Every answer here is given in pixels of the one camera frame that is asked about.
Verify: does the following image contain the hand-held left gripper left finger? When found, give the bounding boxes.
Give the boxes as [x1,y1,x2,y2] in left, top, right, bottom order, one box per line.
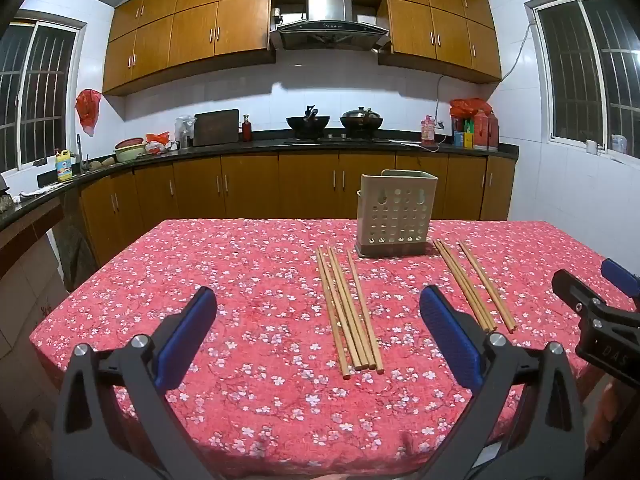
[53,286,218,480]

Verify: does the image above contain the black pot with lid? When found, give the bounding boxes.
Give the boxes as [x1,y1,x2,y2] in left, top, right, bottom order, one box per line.
[340,107,385,133]

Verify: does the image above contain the orange and white bag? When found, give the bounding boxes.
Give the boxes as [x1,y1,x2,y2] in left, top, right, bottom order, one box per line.
[145,132,173,155]

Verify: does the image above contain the hanging red plastic bag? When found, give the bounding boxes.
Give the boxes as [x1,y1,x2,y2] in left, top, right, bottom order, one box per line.
[75,88,102,137]

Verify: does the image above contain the white wall cable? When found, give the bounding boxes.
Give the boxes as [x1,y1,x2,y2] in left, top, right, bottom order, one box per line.
[432,22,533,153]

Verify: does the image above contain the black wok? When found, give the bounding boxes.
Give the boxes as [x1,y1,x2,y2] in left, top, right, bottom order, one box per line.
[286,105,332,138]

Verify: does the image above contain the metal sink faucet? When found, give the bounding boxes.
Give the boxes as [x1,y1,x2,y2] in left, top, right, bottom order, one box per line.
[75,134,91,176]

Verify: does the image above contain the barred sliding window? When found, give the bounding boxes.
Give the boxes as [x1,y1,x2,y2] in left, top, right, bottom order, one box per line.
[524,0,640,156]

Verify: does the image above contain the large red bottles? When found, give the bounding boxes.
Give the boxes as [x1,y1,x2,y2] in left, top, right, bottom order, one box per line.
[472,110,500,152]

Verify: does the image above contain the blue and yellow box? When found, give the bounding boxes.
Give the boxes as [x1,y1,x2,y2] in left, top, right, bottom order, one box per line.
[452,120,475,149]

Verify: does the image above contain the person's right forearm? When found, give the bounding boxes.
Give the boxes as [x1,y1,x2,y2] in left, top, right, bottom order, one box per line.
[582,370,623,456]

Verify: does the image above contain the dark wooden cutting board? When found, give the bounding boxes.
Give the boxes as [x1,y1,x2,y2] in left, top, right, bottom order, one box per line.
[193,109,240,147]

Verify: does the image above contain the yellow detergent bottle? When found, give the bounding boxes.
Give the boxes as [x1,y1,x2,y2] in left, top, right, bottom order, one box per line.
[56,148,75,182]

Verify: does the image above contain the dark hanging cloth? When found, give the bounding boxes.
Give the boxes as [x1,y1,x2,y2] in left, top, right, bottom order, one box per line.
[55,190,98,291]

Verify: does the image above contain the wooden wall cabinets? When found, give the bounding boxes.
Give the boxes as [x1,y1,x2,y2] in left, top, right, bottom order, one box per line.
[102,0,502,97]

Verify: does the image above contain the steel range hood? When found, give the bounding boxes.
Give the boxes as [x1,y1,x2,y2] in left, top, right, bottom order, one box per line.
[269,0,391,52]

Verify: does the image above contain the black kitchen countertop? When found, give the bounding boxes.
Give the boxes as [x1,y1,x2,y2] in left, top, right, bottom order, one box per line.
[0,130,520,231]

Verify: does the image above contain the clear plastic bag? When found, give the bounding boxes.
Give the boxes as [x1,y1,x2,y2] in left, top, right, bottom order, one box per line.
[175,116,197,149]

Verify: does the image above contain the barred window with curved frame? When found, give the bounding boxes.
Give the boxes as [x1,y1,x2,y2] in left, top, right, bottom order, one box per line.
[0,20,87,173]

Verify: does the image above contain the green basin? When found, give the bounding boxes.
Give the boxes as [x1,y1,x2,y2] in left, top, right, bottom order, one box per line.
[114,137,147,162]

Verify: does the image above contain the beige perforated utensil holder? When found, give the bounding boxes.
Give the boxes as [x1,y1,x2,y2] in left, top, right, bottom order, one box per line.
[356,170,438,259]

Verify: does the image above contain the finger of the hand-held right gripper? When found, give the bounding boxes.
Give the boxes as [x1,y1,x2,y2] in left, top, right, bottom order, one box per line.
[601,258,640,306]
[551,269,608,314]

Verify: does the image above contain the red floral tablecloth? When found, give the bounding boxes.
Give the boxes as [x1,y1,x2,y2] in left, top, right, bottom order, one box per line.
[29,217,640,478]

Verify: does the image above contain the gas stove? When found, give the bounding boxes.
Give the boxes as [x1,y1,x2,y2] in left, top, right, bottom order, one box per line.
[282,130,396,144]

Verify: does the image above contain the wooden base cabinets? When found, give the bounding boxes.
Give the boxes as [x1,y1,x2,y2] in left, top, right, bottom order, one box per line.
[0,152,516,281]

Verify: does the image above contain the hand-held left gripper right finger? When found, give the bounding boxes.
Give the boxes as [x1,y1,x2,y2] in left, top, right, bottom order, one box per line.
[419,285,586,480]

